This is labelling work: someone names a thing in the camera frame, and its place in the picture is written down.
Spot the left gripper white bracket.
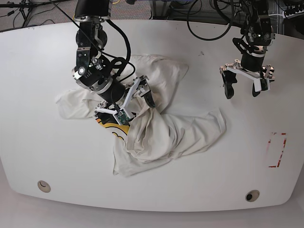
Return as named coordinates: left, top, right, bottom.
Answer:
left=219, top=51, right=275, bottom=99

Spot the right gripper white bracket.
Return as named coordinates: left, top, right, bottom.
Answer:
left=95, top=76, right=156, bottom=119

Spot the white graphic T-shirt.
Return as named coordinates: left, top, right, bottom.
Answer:
left=55, top=54, right=228, bottom=178

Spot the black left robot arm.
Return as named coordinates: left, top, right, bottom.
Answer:
left=220, top=0, right=275, bottom=99

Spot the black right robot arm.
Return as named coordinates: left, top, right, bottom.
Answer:
left=66, top=0, right=155, bottom=124

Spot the red tape rectangle marking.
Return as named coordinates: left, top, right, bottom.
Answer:
left=266, top=132, right=287, bottom=168

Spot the white power strip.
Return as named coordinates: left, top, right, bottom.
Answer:
left=283, top=7, right=304, bottom=19

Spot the black tripod stand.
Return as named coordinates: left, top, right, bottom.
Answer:
left=0, top=0, right=68, bottom=29

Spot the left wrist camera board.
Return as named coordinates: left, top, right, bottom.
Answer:
left=260, top=78, right=270, bottom=91

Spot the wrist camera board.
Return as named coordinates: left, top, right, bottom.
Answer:
left=260, top=78, right=270, bottom=91
left=114, top=110, right=131, bottom=125

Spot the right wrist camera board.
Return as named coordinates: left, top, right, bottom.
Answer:
left=114, top=110, right=131, bottom=125

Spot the aluminium frame rack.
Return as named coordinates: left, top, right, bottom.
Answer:
left=148, top=0, right=286, bottom=34

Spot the right table cable grommet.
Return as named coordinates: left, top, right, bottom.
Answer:
left=245, top=190, right=260, bottom=202

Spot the table cable grommet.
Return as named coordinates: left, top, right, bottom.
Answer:
left=38, top=180, right=51, bottom=193
left=245, top=190, right=260, bottom=202

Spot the left table cable grommet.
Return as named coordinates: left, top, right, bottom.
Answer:
left=38, top=180, right=51, bottom=193

